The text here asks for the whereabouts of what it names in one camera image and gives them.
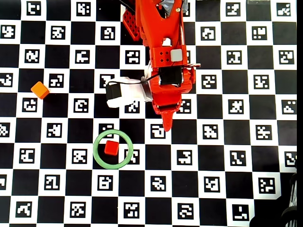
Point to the grey tape strip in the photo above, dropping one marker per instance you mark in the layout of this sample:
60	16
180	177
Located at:
258	2

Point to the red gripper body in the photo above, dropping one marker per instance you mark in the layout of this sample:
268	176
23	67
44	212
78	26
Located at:
167	109

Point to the red cube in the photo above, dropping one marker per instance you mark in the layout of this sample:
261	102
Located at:
111	147

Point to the grey duct tape wrap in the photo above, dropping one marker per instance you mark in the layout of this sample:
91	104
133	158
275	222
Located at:
170	4

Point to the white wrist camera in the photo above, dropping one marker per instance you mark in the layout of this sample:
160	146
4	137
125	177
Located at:
130	92

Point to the orange cube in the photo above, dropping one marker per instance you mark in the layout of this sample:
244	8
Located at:
40	90

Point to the red robot base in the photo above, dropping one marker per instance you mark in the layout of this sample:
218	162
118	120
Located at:
131	23

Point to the black white marker checkerboard mat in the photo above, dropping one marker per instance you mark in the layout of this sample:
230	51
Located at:
239	184

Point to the black camera tripod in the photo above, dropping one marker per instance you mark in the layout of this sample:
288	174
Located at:
293	196

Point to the small grey square block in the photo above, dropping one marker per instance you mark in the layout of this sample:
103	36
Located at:
176	55

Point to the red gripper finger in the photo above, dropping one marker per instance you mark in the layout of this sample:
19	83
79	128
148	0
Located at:
167	120

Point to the red robot arm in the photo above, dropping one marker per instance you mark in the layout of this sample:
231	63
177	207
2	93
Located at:
151	23

